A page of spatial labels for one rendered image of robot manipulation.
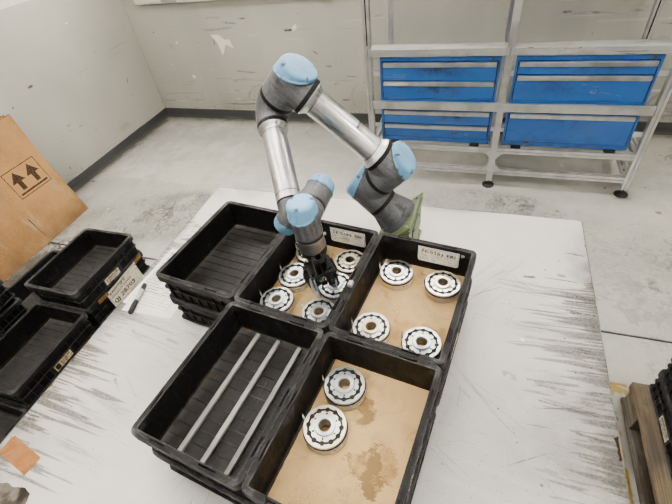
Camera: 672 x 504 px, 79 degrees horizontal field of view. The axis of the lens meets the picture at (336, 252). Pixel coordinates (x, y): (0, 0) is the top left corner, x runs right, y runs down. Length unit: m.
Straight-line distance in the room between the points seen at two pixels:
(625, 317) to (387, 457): 1.74
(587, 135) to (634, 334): 1.24
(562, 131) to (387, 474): 2.43
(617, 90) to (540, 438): 2.16
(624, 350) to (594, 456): 1.18
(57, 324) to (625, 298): 2.80
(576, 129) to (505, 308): 1.78
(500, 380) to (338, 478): 0.53
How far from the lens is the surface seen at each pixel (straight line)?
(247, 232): 1.56
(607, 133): 3.04
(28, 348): 2.32
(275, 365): 1.15
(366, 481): 1.00
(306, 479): 1.01
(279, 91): 1.29
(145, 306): 1.65
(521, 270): 1.55
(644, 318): 2.54
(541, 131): 2.98
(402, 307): 1.22
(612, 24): 3.70
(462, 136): 2.98
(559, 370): 1.33
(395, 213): 1.44
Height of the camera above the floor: 1.78
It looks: 43 degrees down
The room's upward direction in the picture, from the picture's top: 9 degrees counter-clockwise
